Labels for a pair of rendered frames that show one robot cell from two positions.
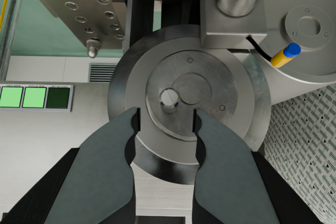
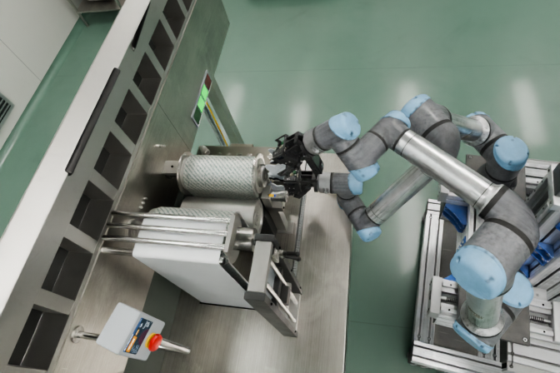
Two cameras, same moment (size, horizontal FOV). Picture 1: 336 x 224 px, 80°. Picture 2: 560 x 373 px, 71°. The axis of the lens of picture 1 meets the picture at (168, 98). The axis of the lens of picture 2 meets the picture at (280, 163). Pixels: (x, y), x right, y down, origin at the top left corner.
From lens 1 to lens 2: 124 cm
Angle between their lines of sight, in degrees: 66
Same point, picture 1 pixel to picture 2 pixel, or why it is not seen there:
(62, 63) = (34, 70)
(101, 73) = not seen: outside the picture
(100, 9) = not seen: hidden behind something
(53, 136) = (187, 99)
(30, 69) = (49, 27)
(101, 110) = (186, 133)
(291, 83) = (252, 205)
